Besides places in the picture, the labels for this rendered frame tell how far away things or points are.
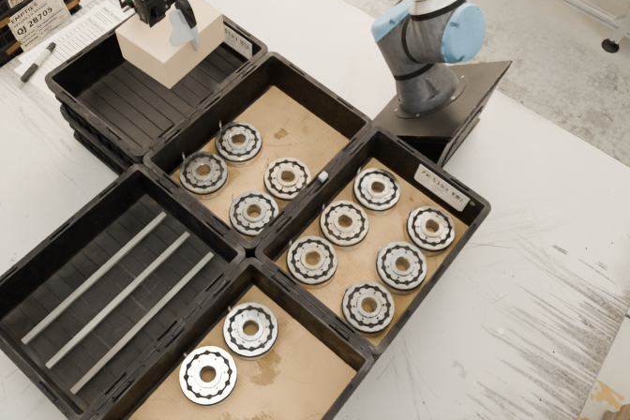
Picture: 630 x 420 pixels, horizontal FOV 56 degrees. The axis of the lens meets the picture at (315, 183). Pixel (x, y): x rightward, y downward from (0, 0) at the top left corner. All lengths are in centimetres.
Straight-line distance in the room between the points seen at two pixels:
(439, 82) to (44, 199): 95
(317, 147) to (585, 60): 186
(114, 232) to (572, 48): 229
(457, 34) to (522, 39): 170
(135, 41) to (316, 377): 70
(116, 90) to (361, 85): 63
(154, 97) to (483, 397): 98
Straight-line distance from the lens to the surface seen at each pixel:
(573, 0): 300
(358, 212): 124
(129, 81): 148
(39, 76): 171
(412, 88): 140
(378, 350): 108
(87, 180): 150
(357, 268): 122
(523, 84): 275
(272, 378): 115
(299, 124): 137
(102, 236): 128
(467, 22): 126
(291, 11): 178
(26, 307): 127
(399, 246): 123
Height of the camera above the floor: 196
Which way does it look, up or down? 61 degrees down
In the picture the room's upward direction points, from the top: 10 degrees clockwise
